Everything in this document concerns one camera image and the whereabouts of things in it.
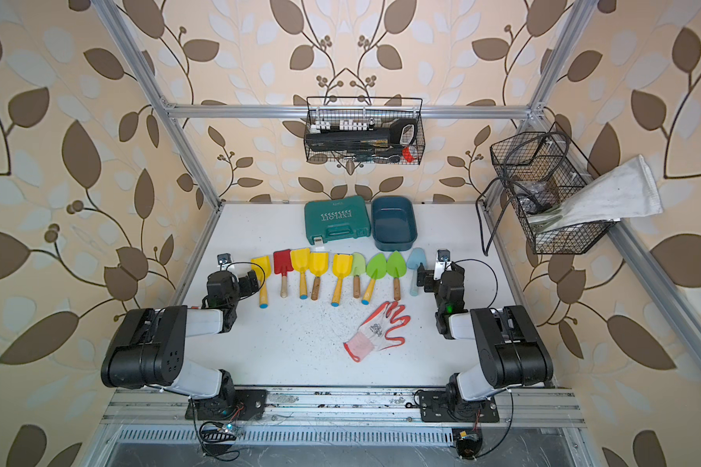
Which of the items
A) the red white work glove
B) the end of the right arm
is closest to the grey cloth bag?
the end of the right arm

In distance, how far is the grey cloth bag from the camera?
56cm

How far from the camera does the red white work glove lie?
85cm

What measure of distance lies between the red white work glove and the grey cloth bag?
0.49 metres

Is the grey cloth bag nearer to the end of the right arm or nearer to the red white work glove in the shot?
the end of the right arm
